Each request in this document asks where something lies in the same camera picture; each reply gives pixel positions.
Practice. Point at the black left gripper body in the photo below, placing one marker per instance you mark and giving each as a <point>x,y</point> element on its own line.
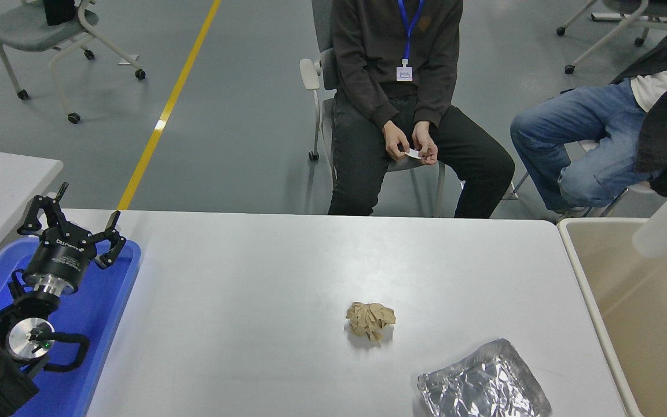
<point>58,258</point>

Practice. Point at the foil tray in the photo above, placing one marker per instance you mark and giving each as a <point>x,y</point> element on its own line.
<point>484,385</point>

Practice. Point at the small white card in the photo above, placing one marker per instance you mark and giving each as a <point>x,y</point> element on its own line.
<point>413,153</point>

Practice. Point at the person's left hand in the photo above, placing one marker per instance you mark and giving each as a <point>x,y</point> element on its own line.
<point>426,145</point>

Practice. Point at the person's right hand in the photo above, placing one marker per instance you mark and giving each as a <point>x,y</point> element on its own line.
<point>395,142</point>

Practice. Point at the blue plastic tray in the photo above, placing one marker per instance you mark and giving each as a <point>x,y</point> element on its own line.
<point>96,313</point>

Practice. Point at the pale metal-legged chair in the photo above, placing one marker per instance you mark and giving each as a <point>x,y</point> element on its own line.
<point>640,188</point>

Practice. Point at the large pale bin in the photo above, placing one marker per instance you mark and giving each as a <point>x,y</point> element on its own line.
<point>629,301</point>

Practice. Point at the person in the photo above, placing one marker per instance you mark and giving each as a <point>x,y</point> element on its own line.
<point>368,46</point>
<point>588,116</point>

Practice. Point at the grey wheeled chair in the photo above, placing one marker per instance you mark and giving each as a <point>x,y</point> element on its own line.
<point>623,4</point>
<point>26,29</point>

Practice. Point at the black bag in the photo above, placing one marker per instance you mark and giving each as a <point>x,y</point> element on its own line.
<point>58,11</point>

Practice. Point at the grey office chair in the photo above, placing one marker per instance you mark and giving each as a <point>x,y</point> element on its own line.
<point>309,72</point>

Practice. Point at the crumpled tan paper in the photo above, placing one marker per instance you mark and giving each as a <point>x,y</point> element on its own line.
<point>371,323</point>

